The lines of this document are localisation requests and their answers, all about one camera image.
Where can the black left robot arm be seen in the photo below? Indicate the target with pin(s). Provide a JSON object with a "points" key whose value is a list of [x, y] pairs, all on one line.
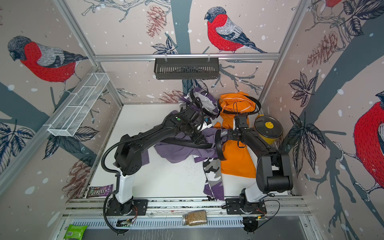
{"points": [[124, 159]]}

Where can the green wipes packet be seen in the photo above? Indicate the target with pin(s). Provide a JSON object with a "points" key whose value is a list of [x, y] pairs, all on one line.
{"points": [[75, 232]]}

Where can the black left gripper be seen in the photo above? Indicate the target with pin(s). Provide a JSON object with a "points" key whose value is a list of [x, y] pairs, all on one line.
{"points": [[199, 138]]}

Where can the purple candy packet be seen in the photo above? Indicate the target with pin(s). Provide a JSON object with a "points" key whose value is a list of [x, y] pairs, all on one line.
{"points": [[96, 192]]}

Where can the jar of brown grains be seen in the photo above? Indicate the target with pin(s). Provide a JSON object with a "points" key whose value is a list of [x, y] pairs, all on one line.
{"points": [[195, 218]]}

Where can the lilac purple trousers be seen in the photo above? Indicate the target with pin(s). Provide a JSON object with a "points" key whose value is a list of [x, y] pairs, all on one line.
{"points": [[175, 154]]}

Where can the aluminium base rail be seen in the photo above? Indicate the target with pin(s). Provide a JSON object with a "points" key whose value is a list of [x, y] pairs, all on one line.
{"points": [[168, 213]]}

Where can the white wire mesh shelf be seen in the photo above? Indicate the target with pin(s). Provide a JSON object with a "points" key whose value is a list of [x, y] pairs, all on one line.
{"points": [[81, 102]]}

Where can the glass lid with yellow knob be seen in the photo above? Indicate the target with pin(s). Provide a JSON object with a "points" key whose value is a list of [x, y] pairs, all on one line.
{"points": [[268, 126]]}

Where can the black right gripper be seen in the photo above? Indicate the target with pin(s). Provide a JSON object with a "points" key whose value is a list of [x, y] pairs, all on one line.
{"points": [[230, 133]]}

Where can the purple camouflage trousers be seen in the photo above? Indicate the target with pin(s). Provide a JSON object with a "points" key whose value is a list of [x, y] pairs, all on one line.
{"points": [[214, 187]]}

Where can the black hanging wire basket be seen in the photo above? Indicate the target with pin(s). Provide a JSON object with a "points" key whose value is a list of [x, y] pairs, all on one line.
{"points": [[187, 68]]}

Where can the orange trousers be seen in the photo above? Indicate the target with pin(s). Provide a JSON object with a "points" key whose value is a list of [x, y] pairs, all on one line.
{"points": [[238, 160]]}

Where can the yellow cooking pot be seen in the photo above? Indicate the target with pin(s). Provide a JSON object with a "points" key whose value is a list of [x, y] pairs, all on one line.
{"points": [[267, 133]]}

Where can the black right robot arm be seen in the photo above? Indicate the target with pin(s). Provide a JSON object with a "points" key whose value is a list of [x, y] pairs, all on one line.
{"points": [[273, 170]]}

